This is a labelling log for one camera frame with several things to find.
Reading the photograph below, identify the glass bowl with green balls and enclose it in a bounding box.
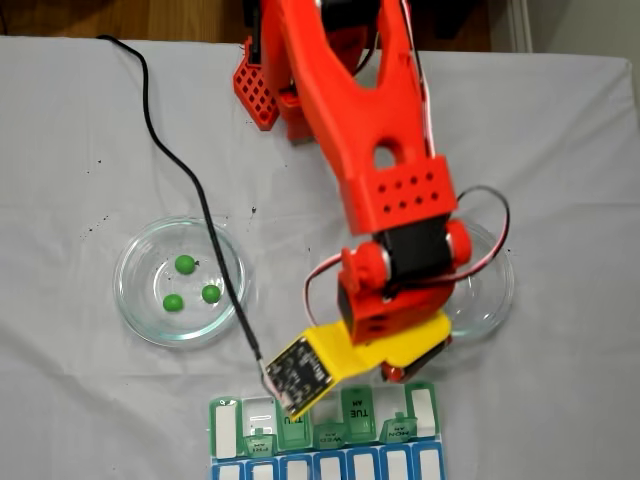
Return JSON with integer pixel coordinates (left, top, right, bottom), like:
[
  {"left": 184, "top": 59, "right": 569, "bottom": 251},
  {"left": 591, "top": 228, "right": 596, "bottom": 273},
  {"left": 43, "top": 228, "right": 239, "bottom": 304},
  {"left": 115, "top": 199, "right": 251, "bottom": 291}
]
[{"left": 112, "top": 215, "right": 250, "bottom": 348}]

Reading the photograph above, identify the white tablecloth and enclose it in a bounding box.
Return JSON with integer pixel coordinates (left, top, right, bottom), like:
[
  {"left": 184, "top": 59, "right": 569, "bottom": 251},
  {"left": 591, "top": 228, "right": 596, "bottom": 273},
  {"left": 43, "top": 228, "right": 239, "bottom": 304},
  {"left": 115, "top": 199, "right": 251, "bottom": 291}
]
[{"left": 0, "top": 34, "right": 640, "bottom": 480}]

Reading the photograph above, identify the camera board on yellow mount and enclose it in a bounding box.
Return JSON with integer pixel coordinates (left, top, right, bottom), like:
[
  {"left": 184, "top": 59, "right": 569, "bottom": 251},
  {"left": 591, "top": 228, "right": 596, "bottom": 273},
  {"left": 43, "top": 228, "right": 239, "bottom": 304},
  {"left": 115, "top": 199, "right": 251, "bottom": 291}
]
[{"left": 263, "top": 327, "right": 344, "bottom": 422}]

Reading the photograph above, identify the weekly pill organizer box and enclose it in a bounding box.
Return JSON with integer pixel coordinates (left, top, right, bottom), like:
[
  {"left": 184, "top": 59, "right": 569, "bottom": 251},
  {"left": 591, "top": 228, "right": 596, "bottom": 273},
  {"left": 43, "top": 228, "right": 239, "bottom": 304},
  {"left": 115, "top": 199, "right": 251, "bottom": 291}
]
[{"left": 207, "top": 378, "right": 448, "bottom": 480}]

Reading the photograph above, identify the glass bowl for red balls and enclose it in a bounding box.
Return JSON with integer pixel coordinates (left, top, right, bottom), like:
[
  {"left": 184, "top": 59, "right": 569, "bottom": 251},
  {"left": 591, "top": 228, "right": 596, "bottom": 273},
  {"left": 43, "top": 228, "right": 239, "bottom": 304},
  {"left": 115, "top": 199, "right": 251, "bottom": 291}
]
[{"left": 439, "top": 219, "right": 516, "bottom": 339}]

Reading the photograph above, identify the black camera cable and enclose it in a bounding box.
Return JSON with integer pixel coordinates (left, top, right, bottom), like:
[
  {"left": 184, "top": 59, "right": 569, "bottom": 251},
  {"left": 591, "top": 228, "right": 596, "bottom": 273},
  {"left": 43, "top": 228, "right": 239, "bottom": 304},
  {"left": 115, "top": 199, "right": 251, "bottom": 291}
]
[{"left": 97, "top": 33, "right": 266, "bottom": 391}]

